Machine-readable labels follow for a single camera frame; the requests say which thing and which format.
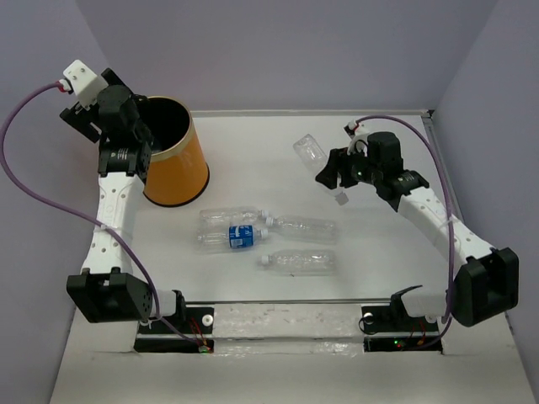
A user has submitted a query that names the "blue label plastic bottle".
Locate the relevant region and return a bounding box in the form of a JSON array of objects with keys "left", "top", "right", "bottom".
[{"left": 196, "top": 224, "right": 269, "bottom": 253}]

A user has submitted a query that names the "purple cable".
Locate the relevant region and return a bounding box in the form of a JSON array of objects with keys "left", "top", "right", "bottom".
[
  {"left": 0, "top": 82, "right": 211, "bottom": 350},
  {"left": 357, "top": 114, "right": 458, "bottom": 350}
]

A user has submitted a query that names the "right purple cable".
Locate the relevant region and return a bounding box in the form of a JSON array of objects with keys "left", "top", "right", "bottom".
[{"left": 357, "top": 114, "right": 458, "bottom": 350}]

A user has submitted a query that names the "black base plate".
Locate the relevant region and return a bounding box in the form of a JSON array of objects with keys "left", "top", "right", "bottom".
[
  {"left": 134, "top": 305, "right": 215, "bottom": 354},
  {"left": 358, "top": 306, "right": 443, "bottom": 353}
]

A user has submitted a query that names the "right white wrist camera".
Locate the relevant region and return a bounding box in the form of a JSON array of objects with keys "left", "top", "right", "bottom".
[{"left": 344, "top": 120, "right": 371, "bottom": 155}]

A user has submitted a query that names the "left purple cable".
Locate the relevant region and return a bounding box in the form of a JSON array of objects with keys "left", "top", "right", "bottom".
[{"left": 0, "top": 82, "right": 211, "bottom": 350}]

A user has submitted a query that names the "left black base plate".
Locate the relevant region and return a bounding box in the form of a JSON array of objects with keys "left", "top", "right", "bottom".
[{"left": 134, "top": 305, "right": 215, "bottom": 354}]

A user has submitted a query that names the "white cardboard front panel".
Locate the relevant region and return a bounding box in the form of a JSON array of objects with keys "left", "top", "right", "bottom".
[{"left": 51, "top": 315, "right": 534, "bottom": 403}]

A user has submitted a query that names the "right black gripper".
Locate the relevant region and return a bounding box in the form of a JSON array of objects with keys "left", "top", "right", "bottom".
[{"left": 316, "top": 144, "right": 382, "bottom": 189}]

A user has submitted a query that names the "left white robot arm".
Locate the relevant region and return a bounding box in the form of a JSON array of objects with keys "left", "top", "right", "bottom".
[{"left": 61, "top": 60, "right": 186, "bottom": 332}]

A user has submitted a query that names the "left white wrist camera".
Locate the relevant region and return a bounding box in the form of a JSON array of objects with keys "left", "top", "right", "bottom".
[{"left": 59, "top": 60, "right": 108, "bottom": 110}]

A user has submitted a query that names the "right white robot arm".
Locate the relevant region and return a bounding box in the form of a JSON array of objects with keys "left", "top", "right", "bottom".
[{"left": 315, "top": 131, "right": 519, "bottom": 330}]

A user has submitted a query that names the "orange cylindrical bin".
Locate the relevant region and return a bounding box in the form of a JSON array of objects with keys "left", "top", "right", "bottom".
[{"left": 139, "top": 96, "right": 210, "bottom": 207}]

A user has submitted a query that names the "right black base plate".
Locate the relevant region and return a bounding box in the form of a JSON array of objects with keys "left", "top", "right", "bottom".
[{"left": 358, "top": 306, "right": 443, "bottom": 353}]

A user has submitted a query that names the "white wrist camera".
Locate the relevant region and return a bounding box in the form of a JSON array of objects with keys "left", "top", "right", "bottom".
[
  {"left": 344, "top": 120, "right": 371, "bottom": 155},
  {"left": 59, "top": 60, "right": 108, "bottom": 110}
]

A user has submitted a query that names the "clear bottle front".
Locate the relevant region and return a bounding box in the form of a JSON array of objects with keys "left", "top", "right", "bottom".
[{"left": 257, "top": 249, "right": 338, "bottom": 278}]

